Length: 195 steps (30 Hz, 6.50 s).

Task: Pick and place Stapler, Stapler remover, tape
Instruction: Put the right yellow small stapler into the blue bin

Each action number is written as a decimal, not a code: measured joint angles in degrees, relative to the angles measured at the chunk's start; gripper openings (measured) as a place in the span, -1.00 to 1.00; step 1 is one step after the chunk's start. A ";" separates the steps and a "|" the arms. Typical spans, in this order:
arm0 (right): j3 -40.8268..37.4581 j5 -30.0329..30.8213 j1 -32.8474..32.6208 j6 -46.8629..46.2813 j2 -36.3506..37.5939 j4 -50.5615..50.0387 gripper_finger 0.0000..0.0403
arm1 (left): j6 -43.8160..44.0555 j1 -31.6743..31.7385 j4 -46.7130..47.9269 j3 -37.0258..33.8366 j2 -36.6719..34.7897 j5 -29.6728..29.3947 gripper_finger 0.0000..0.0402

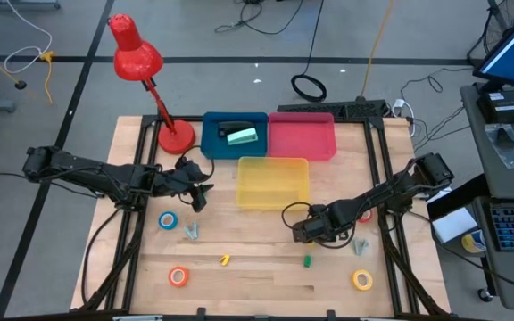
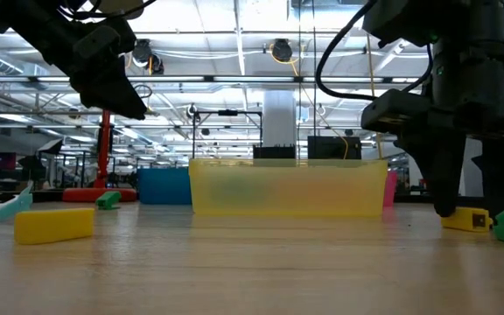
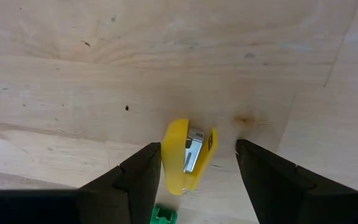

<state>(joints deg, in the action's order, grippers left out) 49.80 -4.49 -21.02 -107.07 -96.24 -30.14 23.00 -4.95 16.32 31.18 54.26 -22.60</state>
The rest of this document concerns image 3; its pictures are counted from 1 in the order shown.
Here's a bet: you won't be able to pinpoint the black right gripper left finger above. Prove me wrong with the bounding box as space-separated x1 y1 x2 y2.
0 142 162 224

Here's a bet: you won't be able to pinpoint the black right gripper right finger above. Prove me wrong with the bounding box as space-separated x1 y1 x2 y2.
234 139 358 224

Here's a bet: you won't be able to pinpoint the green staple remover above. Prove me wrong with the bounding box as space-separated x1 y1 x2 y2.
150 203 178 224

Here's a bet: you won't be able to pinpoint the yellow staple remover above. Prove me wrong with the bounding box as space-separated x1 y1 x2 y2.
161 118 219 196

